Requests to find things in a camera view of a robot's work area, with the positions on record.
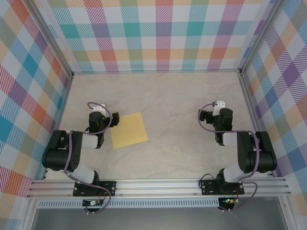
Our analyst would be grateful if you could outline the yellow cloth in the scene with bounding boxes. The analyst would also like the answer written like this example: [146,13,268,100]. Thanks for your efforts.
[110,112,149,150]

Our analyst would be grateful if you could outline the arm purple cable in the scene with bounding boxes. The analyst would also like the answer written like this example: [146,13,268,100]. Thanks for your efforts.
[63,102,112,215]
[198,102,262,213]

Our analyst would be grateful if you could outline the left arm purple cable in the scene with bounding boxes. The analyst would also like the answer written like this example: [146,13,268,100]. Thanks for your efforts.
[63,102,112,215]

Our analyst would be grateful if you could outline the aluminium table side rail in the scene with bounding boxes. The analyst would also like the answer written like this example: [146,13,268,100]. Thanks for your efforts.
[239,73,275,177]
[42,74,74,180]

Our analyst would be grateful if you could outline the grey metal panel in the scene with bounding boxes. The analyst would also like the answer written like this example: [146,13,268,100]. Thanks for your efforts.
[31,207,288,230]

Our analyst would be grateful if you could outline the slotted white cable duct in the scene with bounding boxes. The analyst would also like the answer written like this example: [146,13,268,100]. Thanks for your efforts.
[38,198,220,208]

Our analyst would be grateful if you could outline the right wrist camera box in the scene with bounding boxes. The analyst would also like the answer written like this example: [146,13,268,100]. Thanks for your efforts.
[213,100,226,116]

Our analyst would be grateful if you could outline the aluminium frame post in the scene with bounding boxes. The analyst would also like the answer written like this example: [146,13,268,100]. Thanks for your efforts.
[26,0,74,79]
[239,0,286,76]

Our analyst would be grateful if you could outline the long aluminium base rail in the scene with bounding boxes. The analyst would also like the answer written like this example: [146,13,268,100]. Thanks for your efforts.
[26,177,292,198]

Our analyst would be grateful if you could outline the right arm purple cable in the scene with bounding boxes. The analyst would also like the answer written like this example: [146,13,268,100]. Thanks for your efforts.
[198,102,262,213]

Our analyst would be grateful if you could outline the aluminium frame crossbar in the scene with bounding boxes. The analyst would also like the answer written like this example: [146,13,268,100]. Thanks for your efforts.
[71,69,242,75]

